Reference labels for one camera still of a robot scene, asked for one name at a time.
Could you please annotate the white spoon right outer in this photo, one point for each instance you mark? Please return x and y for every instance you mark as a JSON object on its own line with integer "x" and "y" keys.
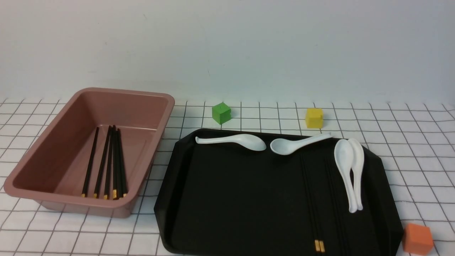
{"x": 357, "y": 168}

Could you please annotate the white spoon right inner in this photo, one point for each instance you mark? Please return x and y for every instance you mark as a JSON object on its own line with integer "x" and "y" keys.
{"x": 344, "y": 158}

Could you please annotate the green cube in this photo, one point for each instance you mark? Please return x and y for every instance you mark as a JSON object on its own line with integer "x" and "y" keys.
{"x": 221, "y": 113}

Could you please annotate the pink plastic bin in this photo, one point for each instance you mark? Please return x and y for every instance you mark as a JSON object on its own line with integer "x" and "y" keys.
{"x": 53, "y": 170}

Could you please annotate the yellow cube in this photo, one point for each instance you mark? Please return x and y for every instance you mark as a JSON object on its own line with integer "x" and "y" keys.
{"x": 314, "y": 118}

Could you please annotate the white spoon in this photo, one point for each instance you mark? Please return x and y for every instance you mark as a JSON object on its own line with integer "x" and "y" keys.
{"x": 247, "y": 141}
{"x": 283, "y": 146}
{"x": 344, "y": 158}
{"x": 357, "y": 168}

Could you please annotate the black plastic tray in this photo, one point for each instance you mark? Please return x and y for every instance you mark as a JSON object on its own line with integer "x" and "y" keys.
{"x": 226, "y": 200}

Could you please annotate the black chopstick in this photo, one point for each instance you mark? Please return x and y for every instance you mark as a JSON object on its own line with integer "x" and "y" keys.
{"x": 102, "y": 165}
{"x": 315, "y": 234}
{"x": 109, "y": 165}
{"x": 114, "y": 164}
{"x": 315, "y": 212}
{"x": 124, "y": 189}
{"x": 90, "y": 165}

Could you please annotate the white spoon far left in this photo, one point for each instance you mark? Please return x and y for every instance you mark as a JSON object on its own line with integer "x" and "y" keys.
{"x": 247, "y": 141}

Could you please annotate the white spoon centre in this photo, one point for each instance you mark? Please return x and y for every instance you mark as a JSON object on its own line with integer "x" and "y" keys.
{"x": 283, "y": 146}

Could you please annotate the orange cube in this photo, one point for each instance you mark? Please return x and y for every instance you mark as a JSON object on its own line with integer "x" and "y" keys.
{"x": 417, "y": 239}

